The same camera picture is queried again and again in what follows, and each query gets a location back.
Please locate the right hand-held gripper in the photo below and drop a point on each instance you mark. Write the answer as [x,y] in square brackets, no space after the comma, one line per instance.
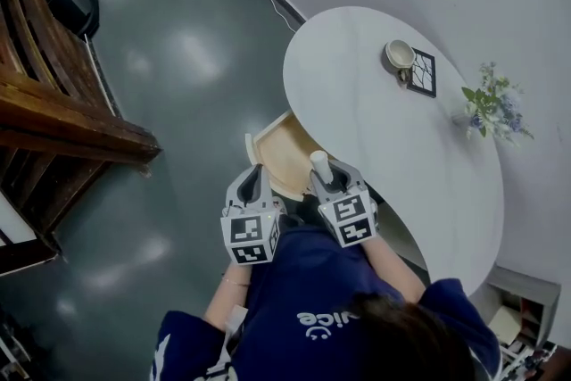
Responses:
[352,218]

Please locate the grey storage shelf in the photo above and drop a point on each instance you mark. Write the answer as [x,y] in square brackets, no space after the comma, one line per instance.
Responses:
[522,317]

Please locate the white cylindrical cup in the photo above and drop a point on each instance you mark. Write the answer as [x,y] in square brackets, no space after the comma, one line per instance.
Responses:
[320,163]

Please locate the wooden stair balustrade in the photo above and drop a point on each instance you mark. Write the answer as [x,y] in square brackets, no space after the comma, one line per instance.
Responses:
[40,102]

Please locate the white oval desk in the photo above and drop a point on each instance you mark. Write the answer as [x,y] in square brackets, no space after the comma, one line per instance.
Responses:
[357,125]

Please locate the person's right forearm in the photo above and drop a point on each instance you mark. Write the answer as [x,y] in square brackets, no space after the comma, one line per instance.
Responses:
[392,267]

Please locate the flower bouquet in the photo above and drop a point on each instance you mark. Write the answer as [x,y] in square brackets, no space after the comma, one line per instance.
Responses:
[490,102]

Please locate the black picture frame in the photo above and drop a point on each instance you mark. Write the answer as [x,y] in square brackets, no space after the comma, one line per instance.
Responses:
[423,73]

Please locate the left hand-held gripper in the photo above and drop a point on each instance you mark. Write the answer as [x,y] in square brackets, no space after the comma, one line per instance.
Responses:
[250,236]

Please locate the navy blue shirt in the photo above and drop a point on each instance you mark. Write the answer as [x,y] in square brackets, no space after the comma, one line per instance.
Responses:
[303,281]

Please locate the cream cup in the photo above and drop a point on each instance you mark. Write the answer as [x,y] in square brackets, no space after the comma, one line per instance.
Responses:
[398,53]

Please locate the person's left forearm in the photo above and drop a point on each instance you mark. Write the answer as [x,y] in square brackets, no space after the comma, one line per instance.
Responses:
[227,299]

